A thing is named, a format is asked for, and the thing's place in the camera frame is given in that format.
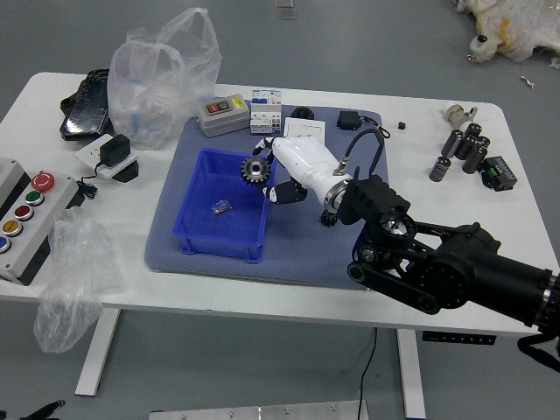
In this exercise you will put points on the black cylindrical capacitor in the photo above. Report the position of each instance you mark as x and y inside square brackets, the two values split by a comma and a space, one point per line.
[484, 142]
[475, 159]
[473, 130]
[439, 169]
[466, 147]
[452, 143]

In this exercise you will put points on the black desk height controller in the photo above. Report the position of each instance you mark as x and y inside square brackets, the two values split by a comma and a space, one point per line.
[459, 338]

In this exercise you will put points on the blue-grey mat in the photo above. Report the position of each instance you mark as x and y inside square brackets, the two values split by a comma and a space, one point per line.
[306, 245]

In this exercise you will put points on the crumpled clear plastic bag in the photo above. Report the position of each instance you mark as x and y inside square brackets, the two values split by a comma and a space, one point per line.
[72, 271]

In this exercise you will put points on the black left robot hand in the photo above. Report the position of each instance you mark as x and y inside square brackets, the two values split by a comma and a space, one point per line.
[48, 410]

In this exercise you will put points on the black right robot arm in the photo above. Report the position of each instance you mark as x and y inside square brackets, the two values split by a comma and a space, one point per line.
[459, 271]

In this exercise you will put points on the small clear floor piece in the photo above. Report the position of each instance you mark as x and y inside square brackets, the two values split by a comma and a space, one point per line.
[284, 3]
[289, 14]

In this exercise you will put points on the metal base plate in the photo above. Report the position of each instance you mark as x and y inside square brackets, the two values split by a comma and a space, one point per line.
[258, 413]

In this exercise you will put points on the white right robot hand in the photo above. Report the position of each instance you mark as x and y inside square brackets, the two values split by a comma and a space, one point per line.
[306, 162]

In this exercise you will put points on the white paper scrap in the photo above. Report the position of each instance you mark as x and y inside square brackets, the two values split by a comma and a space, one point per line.
[555, 63]
[527, 81]

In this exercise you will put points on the small black module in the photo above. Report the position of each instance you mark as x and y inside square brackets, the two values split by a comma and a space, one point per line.
[348, 120]

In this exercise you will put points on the black power adapter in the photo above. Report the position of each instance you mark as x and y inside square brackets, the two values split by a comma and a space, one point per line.
[114, 150]

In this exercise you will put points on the grey two-button switch box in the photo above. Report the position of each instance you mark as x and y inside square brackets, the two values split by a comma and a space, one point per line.
[223, 120]

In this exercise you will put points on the white table leg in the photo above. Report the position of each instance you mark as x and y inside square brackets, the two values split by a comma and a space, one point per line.
[97, 350]
[411, 376]

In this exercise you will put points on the grey control box coloured buttons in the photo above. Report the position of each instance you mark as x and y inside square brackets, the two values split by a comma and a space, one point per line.
[39, 236]

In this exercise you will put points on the white socket plate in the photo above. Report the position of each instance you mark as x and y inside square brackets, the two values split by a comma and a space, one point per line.
[87, 155]

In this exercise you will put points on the black module with green terminals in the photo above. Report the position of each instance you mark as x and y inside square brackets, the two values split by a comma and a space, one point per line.
[501, 175]

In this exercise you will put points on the grey-white round connector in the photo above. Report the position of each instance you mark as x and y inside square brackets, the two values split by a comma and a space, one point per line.
[456, 114]

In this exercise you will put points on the blue plastic box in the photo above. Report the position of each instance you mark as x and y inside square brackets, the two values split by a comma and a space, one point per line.
[227, 238]

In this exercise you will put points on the white circuit breaker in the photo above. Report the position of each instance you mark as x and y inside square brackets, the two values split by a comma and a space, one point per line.
[265, 116]

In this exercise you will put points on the black plastic tray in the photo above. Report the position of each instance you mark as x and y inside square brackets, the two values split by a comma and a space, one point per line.
[85, 109]

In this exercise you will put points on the white wall switch panel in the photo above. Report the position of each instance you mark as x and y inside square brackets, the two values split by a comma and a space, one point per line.
[306, 128]

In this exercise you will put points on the large clear plastic bag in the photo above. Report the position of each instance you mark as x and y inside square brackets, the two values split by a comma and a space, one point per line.
[149, 100]

